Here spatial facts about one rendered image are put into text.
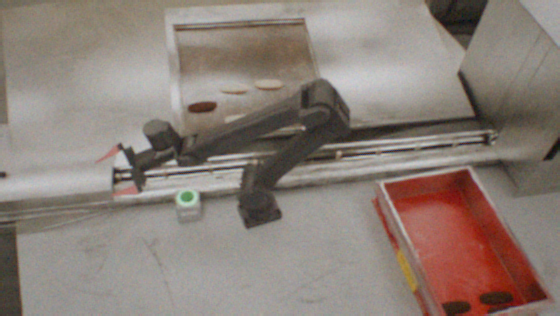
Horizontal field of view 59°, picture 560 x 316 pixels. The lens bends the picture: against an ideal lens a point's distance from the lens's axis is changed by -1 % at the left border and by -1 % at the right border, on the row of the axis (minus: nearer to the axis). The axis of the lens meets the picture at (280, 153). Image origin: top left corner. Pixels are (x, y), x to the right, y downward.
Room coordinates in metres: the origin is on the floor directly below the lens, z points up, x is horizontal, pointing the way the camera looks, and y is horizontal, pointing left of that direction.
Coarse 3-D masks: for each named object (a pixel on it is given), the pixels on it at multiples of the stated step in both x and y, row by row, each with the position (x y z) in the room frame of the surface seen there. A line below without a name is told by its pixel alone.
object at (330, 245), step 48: (288, 192) 0.92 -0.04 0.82; (336, 192) 0.94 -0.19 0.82; (48, 240) 0.66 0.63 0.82; (96, 240) 0.68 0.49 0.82; (144, 240) 0.70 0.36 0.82; (192, 240) 0.71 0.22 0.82; (240, 240) 0.73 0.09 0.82; (288, 240) 0.75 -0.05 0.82; (336, 240) 0.77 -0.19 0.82; (384, 240) 0.79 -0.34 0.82; (528, 240) 0.84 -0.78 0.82; (48, 288) 0.52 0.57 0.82; (96, 288) 0.54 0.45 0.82; (144, 288) 0.55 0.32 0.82; (192, 288) 0.57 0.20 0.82; (240, 288) 0.58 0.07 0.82; (288, 288) 0.60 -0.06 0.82; (336, 288) 0.62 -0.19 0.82; (384, 288) 0.63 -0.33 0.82
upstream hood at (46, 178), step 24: (96, 144) 0.95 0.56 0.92; (0, 168) 0.82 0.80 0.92; (24, 168) 0.83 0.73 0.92; (48, 168) 0.84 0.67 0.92; (72, 168) 0.85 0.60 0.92; (96, 168) 0.86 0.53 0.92; (0, 192) 0.74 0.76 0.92; (24, 192) 0.75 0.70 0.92; (48, 192) 0.76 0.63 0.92; (72, 192) 0.77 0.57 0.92; (96, 192) 0.78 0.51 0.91
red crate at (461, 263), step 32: (448, 192) 0.99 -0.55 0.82; (384, 224) 0.83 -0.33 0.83; (416, 224) 0.85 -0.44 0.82; (448, 224) 0.86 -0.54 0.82; (448, 256) 0.75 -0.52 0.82; (480, 256) 0.76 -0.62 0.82; (416, 288) 0.62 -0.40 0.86; (448, 288) 0.65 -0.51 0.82; (480, 288) 0.66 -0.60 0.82; (512, 288) 0.67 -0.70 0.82
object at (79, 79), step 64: (64, 0) 1.81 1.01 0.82; (128, 0) 1.86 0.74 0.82; (192, 0) 1.91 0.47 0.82; (256, 0) 1.97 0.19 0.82; (320, 0) 2.03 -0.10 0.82; (64, 64) 1.40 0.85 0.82; (128, 64) 1.44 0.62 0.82; (64, 128) 1.08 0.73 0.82; (128, 128) 1.11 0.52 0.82; (384, 128) 1.25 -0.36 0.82
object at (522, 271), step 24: (456, 168) 1.01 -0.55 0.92; (384, 192) 0.88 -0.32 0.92; (408, 192) 0.95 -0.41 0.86; (480, 192) 0.93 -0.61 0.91; (480, 216) 0.89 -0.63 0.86; (408, 240) 0.73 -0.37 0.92; (504, 240) 0.78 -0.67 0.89; (504, 264) 0.74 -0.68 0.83; (528, 264) 0.70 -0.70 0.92; (432, 288) 0.59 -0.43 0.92; (528, 288) 0.65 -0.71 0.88; (432, 312) 0.54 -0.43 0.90; (504, 312) 0.55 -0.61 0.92; (528, 312) 0.56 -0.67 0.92
